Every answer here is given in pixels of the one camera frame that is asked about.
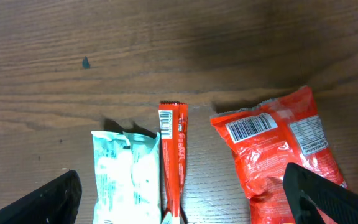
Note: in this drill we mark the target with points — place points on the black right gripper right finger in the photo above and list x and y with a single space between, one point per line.
308 193

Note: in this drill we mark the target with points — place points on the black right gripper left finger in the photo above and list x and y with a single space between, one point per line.
56 202

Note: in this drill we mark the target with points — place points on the orange-red snack bag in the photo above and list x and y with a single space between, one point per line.
265 138

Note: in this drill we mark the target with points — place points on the pale mint wipes packet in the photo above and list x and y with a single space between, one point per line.
127 173

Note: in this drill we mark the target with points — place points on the thin red stick packet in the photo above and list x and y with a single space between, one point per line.
173 117

